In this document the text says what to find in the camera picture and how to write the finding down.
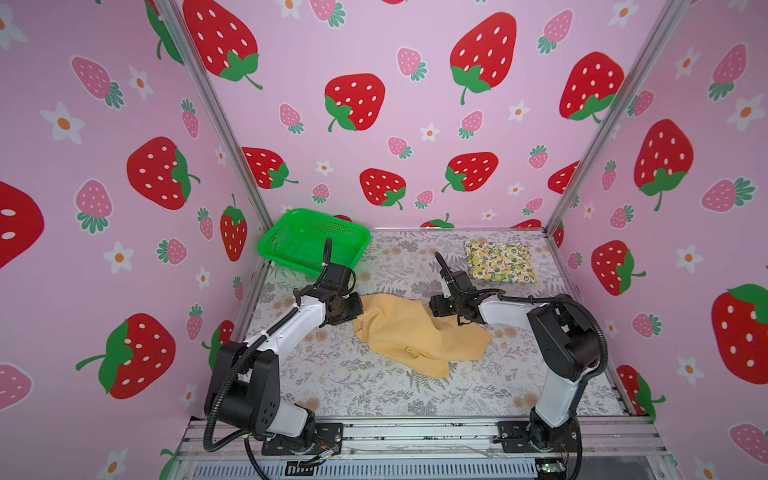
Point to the lemon print skirt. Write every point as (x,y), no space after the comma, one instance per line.
(500,262)

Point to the green plastic basket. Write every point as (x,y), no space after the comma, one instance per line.
(297,241)

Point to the tan skirt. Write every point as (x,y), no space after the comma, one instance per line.
(405,331)

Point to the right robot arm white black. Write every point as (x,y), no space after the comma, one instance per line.
(572,345)

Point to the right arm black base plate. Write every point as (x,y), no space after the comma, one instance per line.
(526,437)

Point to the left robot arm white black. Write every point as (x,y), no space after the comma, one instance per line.
(244,396)

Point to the aluminium corner post right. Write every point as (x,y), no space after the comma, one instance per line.
(657,39)

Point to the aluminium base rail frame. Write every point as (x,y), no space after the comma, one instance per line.
(605,447)

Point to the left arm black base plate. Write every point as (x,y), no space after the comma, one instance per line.
(314,440)

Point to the aluminium corner post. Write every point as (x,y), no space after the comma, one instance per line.
(657,39)
(215,44)

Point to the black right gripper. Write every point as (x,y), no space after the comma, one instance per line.
(454,285)

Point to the aluminium corner post left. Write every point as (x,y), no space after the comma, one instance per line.
(215,44)

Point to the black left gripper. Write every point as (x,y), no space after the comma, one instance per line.
(356,309)

